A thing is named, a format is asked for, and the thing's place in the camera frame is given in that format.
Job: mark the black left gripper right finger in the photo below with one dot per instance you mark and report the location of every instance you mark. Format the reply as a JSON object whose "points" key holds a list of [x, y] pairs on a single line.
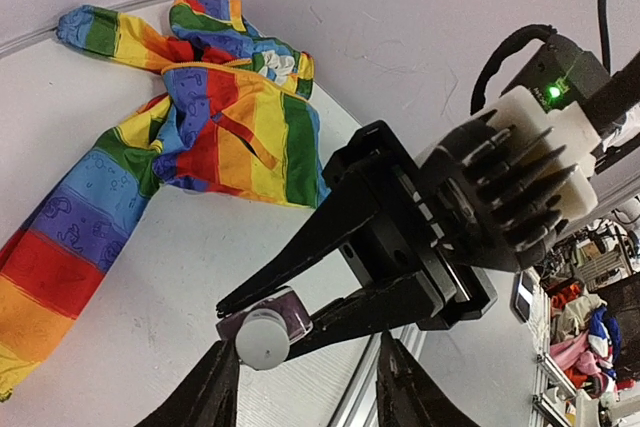
{"points": [[407, 396]]}

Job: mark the black smartphone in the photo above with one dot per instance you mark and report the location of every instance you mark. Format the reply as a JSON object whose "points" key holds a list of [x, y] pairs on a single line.
{"points": [[523, 296]]}

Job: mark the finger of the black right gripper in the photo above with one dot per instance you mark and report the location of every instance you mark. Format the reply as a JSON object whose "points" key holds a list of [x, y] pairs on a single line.
{"points": [[394, 303], [341, 219]]}

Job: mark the purple nail polish bottle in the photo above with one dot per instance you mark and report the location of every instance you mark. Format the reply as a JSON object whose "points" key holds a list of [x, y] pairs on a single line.
{"points": [[283, 306]]}

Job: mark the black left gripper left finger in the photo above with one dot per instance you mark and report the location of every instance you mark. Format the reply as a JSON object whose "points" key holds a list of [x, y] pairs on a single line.
{"points": [[206, 397]]}

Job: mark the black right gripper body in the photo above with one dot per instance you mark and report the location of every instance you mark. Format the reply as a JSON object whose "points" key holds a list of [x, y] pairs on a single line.
{"points": [[404, 232]]}

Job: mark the pile of clothes in bin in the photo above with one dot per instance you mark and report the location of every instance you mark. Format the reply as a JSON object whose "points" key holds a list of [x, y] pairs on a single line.
{"points": [[586, 340]]}

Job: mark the rainbow striped jacket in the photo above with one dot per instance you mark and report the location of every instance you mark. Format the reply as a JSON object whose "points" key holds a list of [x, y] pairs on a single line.
{"points": [[235, 118]]}

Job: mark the aluminium table frame rail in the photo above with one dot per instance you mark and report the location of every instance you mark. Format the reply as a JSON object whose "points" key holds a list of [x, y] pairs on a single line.
{"points": [[391, 241]]}

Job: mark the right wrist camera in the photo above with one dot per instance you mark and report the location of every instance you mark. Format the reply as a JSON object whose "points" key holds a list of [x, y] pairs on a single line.
{"points": [[505, 184]]}

